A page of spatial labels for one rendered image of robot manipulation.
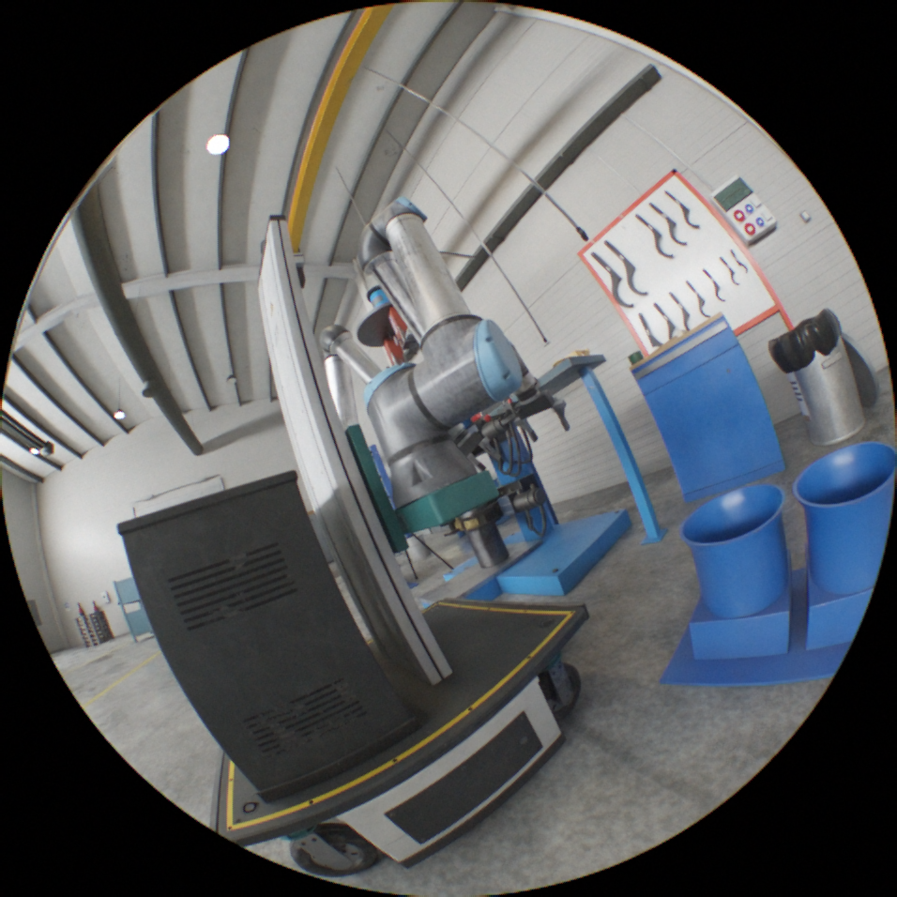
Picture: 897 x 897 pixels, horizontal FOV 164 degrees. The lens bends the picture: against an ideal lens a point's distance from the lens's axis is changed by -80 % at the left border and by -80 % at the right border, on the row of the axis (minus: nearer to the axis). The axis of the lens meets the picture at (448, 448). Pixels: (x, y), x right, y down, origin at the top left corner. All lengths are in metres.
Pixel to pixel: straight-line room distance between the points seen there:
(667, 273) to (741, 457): 1.86
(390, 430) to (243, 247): 7.65
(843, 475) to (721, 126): 3.34
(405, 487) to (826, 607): 0.95
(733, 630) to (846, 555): 0.32
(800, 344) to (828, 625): 1.45
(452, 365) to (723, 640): 0.90
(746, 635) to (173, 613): 1.11
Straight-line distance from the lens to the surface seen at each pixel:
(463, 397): 0.56
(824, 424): 2.17
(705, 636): 0.92
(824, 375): 2.09
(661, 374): 2.04
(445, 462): 0.59
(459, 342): 0.57
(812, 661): 0.92
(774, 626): 0.88
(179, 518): 0.55
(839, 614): 0.89
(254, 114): 6.76
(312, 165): 3.63
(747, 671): 0.93
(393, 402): 0.62
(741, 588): 0.82
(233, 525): 0.53
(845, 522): 0.77
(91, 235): 5.92
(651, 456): 3.47
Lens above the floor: 0.71
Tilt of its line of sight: 8 degrees up
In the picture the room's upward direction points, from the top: 24 degrees counter-clockwise
